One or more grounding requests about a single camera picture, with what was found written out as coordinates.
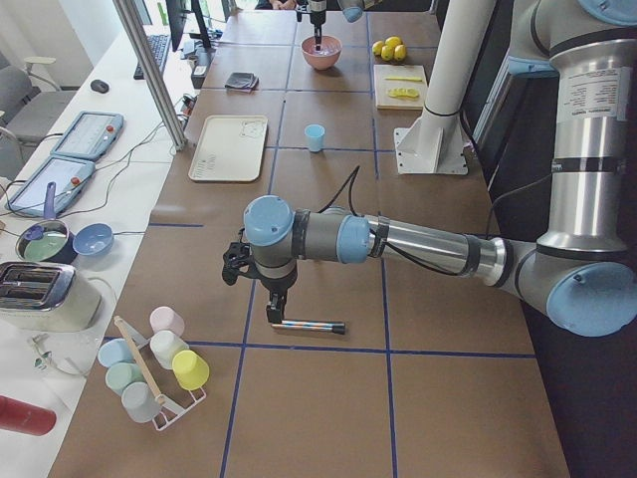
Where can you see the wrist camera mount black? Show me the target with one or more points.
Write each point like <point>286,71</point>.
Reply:
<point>238,261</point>

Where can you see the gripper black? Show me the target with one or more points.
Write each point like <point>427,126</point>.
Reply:
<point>316,11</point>
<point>275,286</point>

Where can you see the ice cubes in bowl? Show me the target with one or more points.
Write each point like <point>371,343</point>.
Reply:
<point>325,48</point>

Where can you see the pink bowl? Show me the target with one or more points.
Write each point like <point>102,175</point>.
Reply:
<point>321,62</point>

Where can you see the red bottle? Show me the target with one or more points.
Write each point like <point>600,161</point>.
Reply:
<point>27,418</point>

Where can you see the teach pendant tablet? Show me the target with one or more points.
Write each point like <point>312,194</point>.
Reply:
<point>71,175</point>
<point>89,136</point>

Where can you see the yellow cup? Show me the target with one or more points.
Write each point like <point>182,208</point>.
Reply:
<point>190,370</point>

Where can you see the black computer mouse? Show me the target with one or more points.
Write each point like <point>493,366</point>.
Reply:
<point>99,86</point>

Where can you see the mint green cup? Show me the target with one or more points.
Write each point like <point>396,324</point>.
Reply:
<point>122,374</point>

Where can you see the wooden cutting board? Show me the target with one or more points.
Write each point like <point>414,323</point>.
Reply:
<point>383,101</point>

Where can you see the white cup rack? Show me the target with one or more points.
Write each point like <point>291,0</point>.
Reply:
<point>175,402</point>

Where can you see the yellow plastic knife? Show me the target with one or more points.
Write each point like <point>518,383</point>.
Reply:
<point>404,79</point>

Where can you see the white cup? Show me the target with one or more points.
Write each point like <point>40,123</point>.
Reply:
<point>165,345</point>

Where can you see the black monitor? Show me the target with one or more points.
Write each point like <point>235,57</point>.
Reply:
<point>177,14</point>

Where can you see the cream bear tray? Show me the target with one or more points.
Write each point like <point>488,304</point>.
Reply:
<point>229,149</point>

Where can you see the blue saucepan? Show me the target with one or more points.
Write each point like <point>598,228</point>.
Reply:
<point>49,240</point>

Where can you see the yellow lemon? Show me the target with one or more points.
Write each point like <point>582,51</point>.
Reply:
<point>393,42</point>
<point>400,53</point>
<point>377,48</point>
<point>387,53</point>

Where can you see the grey cup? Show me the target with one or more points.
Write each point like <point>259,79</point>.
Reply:
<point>139,402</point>

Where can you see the grey folded cloth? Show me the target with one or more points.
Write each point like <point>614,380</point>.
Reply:
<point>242,82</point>

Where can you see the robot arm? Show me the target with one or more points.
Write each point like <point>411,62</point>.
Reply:
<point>572,273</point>
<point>351,9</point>

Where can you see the aluminium frame post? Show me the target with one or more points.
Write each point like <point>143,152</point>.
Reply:
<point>134,30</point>

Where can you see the light blue rack cup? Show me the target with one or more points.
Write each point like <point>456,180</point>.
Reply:
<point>114,351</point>

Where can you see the lemon slices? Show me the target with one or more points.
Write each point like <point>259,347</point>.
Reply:
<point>403,93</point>

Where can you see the pink cup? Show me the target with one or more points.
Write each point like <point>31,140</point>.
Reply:
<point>164,318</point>

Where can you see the blue bowl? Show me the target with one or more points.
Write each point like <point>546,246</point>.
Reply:
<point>94,240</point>

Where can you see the steel muddler black tip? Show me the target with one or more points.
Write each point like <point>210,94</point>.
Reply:
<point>338,328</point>

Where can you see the white pedestal column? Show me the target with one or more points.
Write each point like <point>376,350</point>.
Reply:
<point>434,143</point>

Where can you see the black keyboard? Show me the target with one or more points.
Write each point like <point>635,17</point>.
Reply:
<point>159,46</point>

